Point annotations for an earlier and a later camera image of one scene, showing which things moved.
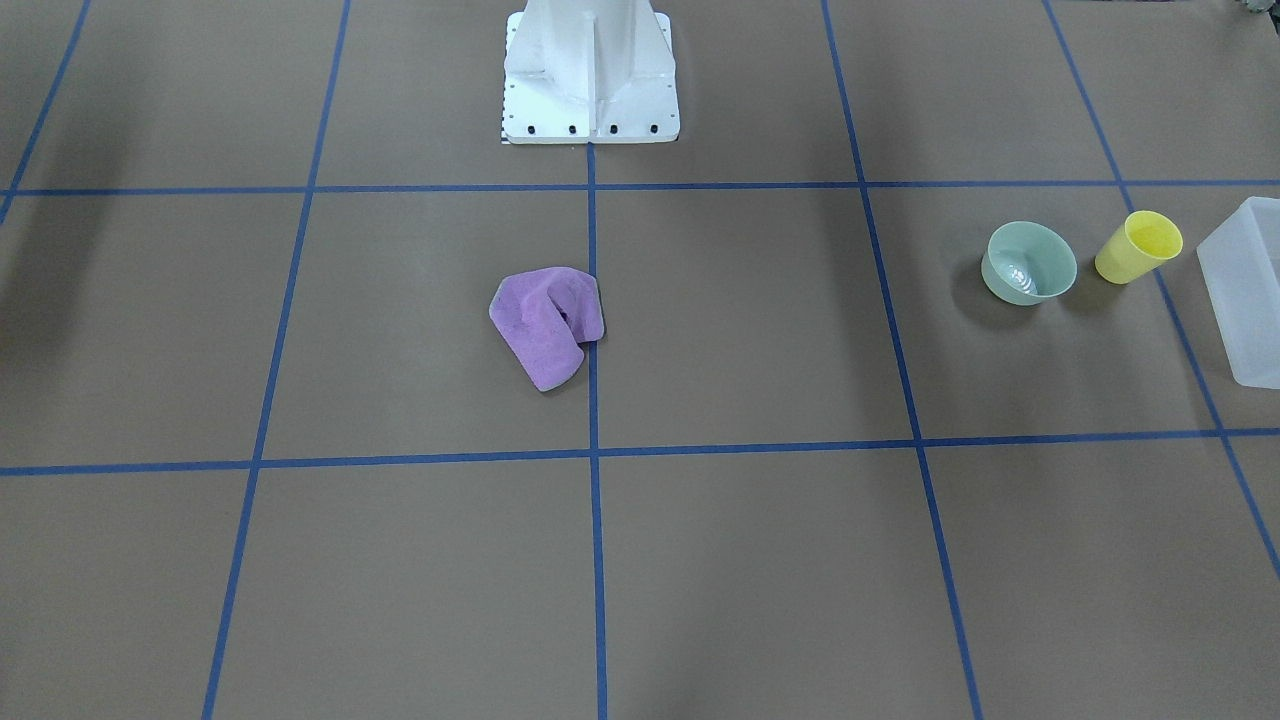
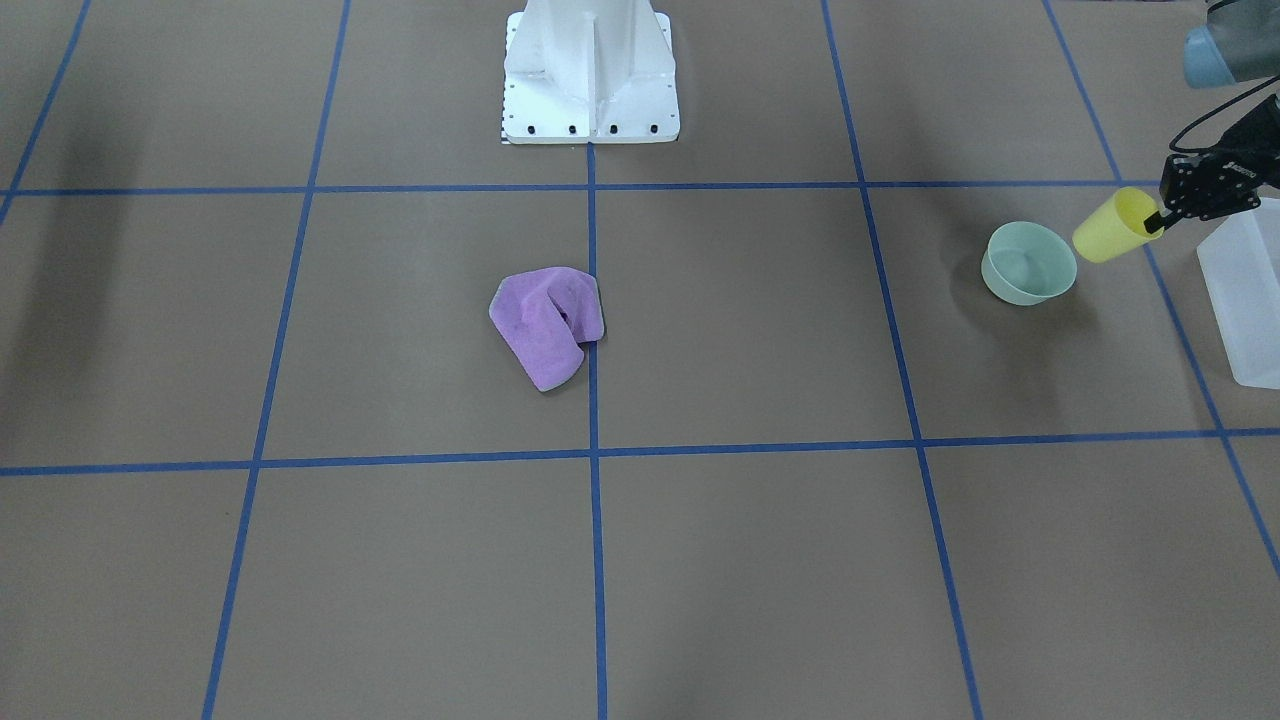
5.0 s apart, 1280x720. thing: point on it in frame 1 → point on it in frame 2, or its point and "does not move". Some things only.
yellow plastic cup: x=1143 y=241 → x=1116 y=226
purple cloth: x=543 y=317 does not move
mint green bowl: x=1025 y=263 does not move
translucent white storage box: x=1240 y=264 does not move
